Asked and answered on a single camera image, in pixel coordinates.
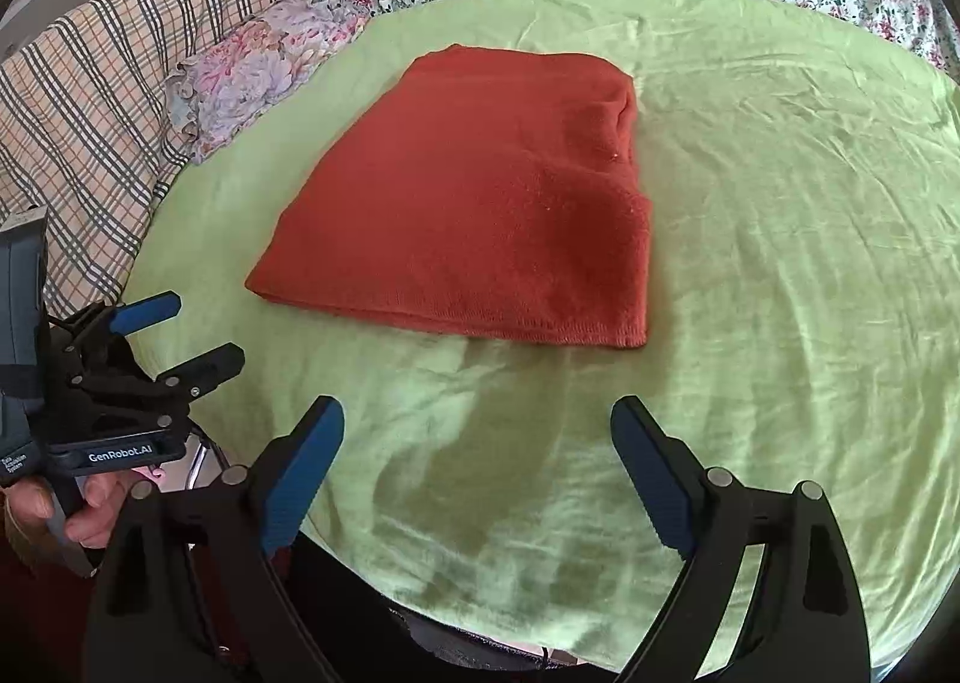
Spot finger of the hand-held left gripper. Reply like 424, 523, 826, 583
52, 290, 184, 358
112, 343, 248, 423

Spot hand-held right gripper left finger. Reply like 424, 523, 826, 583
82, 396, 347, 683

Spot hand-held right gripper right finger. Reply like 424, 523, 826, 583
610, 396, 871, 683

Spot orange knitted sweater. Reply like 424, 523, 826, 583
245, 43, 652, 350

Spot person's left hand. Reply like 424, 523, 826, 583
0, 468, 163, 553

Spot checked blanket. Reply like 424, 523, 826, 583
0, 0, 317, 318

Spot light green cloth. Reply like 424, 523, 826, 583
120, 0, 960, 676

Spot floral ruffled pillow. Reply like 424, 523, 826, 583
166, 0, 370, 166

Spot chrome metal tube frame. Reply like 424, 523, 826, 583
184, 426, 230, 494

